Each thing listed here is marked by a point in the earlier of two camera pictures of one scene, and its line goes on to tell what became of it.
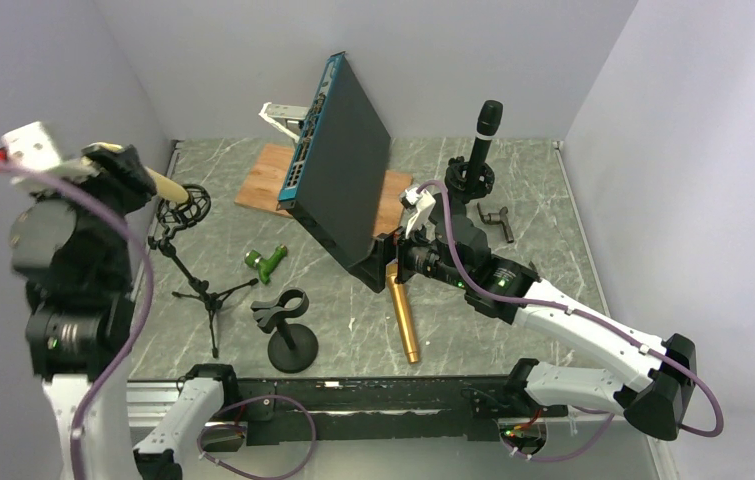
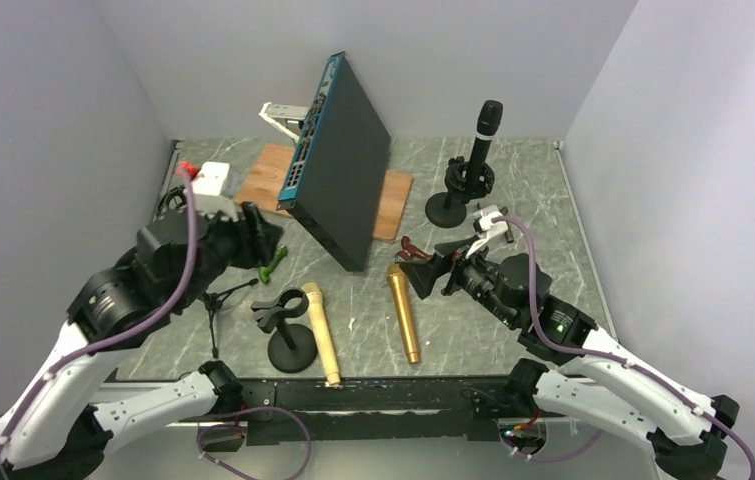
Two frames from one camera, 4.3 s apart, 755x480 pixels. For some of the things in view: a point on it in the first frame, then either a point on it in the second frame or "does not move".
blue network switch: (338, 175) does not move
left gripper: (132, 182) -> (258, 239)
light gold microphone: (167, 187) -> (323, 333)
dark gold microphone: (403, 311) does not move
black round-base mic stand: (292, 347) does not move
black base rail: (329, 409) does not move
